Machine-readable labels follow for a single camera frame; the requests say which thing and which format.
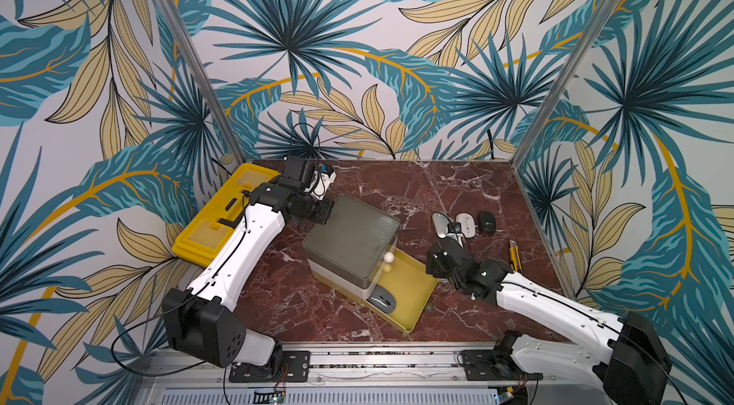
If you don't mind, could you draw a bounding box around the yellow pull-out drawer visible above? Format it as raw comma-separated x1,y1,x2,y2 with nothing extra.
363,249,438,335

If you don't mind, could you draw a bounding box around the black computer mouse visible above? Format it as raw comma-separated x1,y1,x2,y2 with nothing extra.
477,210,497,235

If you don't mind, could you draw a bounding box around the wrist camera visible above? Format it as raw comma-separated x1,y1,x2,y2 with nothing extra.
447,221,466,246
280,155,338,198

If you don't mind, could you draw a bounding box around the yellow utility knife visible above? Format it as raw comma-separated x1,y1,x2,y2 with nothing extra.
510,240,523,273

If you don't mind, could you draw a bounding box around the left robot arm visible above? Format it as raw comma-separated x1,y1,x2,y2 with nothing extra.
162,171,336,369

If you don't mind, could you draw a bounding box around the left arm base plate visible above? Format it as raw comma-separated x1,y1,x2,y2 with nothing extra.
227,350,311,384

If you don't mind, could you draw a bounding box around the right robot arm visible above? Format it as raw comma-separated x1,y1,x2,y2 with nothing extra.
426,237,672,404

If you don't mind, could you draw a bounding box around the grey drawer unit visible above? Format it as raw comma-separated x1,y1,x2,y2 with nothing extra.
302,195,401,303

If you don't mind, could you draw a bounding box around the dark grey computer mouse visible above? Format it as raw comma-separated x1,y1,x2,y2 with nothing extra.
367,286,397,314

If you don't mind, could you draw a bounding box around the right aluminium corner post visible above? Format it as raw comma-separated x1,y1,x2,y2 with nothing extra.
512,0,621,170

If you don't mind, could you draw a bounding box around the aluminium corner post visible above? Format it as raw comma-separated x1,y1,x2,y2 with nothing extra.
154,0,247,165
512,0,621,170

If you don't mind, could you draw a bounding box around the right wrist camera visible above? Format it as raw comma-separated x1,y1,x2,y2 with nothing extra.
447,221,466,246

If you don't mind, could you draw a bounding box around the yellow plastic toolbox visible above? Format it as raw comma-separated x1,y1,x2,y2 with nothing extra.
172,163,279,267

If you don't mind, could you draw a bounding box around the silver computer mouse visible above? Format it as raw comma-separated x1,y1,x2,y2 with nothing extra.
431,212,452,238

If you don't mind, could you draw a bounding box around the aluminium front rail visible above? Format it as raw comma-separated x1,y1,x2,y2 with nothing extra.
132,342,609,404

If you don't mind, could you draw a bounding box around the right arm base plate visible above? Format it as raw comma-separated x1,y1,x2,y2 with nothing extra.
457,350,543,384

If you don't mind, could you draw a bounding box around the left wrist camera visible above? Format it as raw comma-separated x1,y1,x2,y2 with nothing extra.
280,155,338,198

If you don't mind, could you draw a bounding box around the white computer mouse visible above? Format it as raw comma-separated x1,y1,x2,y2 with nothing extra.
456,213,476,239

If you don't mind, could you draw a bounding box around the left aluminium corner post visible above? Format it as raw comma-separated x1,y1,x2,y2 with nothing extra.
154,0,247,165

